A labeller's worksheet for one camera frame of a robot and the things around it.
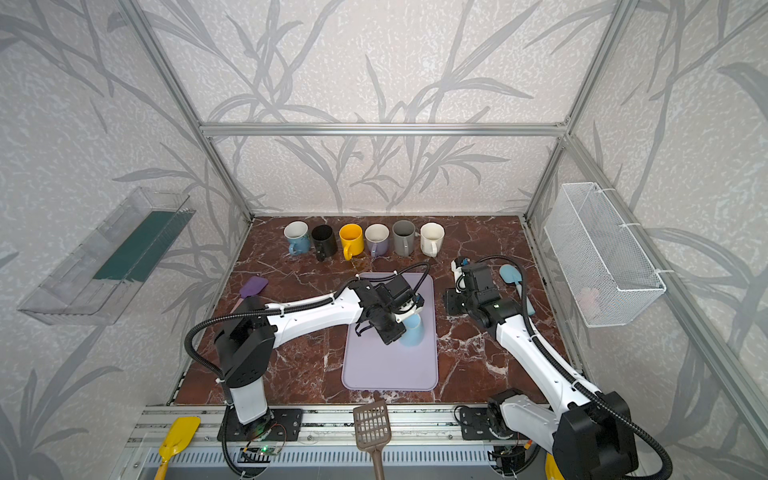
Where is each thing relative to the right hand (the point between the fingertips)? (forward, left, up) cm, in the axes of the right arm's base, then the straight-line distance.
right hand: (449, 285), depth 85 cm
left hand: (-9, +14, -6) cm, 18 cm away
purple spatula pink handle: (+7, +64, -12) cm, 66 cm away
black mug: (+22, +41, -6) cm, 46 cm away
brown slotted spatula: (-34, +21, -10) cm, 41 cm away
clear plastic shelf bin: (-9, +80, +20) cm, 83 cm away
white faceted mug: (+21, +3, -4) cm, 21 cm away
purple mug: (+26, +23, -10) cm, 36 cm away
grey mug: (+22, +13, -4) cm, 26 cm away
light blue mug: (-12, +10, -6) cm, 17 cm away
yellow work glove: (-42, -21, -11) cm, 48 cm away
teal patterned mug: (+25, +51, -6) cm, 58 cm away
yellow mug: (+21, +31, -5) cm, 38 cm away
